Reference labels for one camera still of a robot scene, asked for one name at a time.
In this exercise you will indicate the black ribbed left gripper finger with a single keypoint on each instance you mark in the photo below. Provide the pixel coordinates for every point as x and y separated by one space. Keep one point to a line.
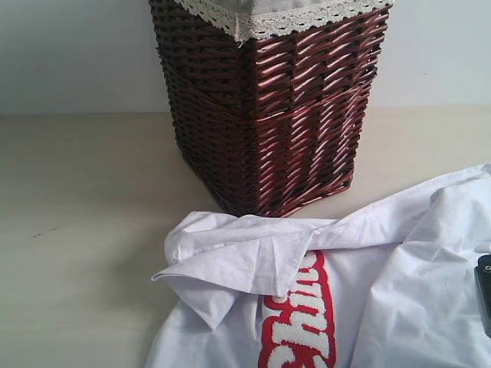
482 279

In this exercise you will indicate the white shirt with red lettering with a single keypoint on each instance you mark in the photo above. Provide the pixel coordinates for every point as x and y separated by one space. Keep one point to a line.
390 285

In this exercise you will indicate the brown wicker laundry basket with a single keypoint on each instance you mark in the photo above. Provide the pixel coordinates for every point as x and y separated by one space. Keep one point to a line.
268 125

